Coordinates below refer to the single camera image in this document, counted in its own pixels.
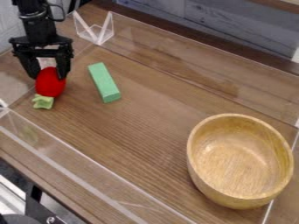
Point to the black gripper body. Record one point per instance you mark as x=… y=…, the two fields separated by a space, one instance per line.
x=57 y=47

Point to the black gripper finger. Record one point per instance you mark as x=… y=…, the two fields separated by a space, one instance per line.
x=30 y=65
x=62 y=65

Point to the red plush strawberry toy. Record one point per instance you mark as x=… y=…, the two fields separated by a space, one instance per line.
x=48 y=88

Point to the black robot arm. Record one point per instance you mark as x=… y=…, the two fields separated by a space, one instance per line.
x=34 y=13

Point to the green foam block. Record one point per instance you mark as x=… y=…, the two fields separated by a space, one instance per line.
x=104 y=82

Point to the wooden bowl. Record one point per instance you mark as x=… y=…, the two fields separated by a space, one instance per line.
x=239 y=160

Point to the clear acrylic tray wall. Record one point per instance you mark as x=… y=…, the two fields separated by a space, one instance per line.
x=109 y=159

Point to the black table leg bracket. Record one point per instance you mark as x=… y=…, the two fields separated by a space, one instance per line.
x=36 y=210

